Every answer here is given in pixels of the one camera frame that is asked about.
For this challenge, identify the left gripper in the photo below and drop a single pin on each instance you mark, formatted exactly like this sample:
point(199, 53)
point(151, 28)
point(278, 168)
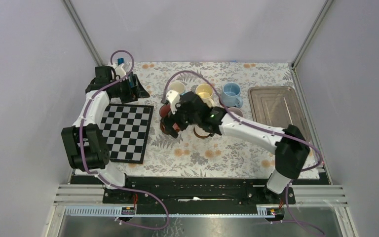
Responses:
point(133, 93)

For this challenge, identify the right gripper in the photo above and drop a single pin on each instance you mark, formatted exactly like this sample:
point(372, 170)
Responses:
point(170, 121)

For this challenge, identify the pink patterned mug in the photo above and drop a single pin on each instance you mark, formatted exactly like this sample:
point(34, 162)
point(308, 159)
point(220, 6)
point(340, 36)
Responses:
point(163, 112)

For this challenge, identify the dark walnut coaster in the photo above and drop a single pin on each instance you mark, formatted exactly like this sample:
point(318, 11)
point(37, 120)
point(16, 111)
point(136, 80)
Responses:
point(201, 133)

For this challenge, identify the light blue faceted mug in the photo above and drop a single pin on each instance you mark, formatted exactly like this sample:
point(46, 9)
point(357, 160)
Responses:
point(178, 87)

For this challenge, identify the cream yellow mug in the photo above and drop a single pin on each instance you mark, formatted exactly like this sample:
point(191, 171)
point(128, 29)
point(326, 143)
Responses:
point(205, 92)

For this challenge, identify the lilac mug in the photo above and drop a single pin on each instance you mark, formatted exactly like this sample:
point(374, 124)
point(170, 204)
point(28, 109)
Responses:
point(236, 111)

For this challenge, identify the metal tray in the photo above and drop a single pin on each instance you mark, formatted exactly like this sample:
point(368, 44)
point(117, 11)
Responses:
point(278, 106)

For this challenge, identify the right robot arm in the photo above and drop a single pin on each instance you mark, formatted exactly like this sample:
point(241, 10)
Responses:
point(287, 144)

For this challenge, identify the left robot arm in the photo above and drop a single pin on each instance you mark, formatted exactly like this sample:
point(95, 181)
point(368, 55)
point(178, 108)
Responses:
point(85, 146)

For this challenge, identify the blue grey block toy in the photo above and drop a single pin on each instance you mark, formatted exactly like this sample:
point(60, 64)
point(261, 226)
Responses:
point(120, 61)

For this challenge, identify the black white chessboard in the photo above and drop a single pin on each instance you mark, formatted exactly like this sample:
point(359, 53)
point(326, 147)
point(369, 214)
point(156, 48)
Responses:
point(126, 129)

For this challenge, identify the floral tablecloth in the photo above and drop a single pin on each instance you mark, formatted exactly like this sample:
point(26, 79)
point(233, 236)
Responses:
point(188, 155)

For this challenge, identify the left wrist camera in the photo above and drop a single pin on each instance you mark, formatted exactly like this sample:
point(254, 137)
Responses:
point(119, 71)

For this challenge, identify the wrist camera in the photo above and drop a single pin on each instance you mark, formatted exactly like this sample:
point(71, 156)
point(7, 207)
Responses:
point(173, 98)
point(119, 71)

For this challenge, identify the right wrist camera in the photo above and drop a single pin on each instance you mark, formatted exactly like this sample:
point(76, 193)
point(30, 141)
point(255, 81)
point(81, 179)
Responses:
point(173, 98)

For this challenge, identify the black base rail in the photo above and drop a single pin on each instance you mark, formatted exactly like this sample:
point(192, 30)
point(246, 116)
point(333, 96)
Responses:
point(194, 195)

